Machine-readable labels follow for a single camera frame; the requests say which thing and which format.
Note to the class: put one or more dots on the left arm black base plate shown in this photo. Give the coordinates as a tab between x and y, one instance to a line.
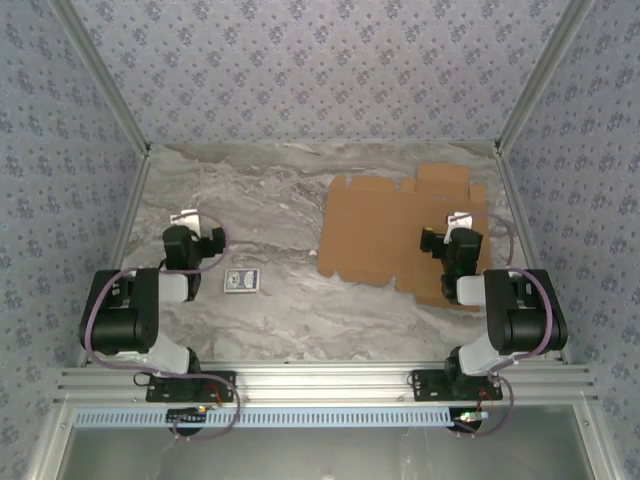
227	380

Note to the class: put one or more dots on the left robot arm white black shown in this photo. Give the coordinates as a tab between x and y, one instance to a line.
115	325

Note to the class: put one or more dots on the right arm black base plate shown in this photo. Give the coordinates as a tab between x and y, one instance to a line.
425	390

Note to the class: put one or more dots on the blue playing card box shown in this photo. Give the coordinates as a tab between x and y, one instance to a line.
242	280

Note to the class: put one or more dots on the aluminium side rail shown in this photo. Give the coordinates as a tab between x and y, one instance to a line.
125	225
524	225

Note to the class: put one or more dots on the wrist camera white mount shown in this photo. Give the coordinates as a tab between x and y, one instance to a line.
462	220
187	218

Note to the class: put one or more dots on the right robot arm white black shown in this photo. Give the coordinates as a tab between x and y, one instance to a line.
525	325

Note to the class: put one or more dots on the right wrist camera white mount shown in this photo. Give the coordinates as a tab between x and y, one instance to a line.
462	220

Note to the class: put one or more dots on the aluminium frame post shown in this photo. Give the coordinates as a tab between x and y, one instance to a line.
542	75
104	75

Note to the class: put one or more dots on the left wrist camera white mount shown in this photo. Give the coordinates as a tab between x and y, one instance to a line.
187	218

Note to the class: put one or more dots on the grey metal panel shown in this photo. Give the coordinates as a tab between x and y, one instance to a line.
320	455

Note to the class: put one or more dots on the wide aluminium frame rail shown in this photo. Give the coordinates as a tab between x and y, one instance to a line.
325	382

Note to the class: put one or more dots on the small circuit board with LED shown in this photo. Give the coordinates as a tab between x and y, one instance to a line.
470	416
187	415

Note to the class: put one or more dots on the short aluminium frame rail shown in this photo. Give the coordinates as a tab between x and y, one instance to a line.
597	450
47	450

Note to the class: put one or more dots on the brown cardboard box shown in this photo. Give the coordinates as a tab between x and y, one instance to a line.
370	235

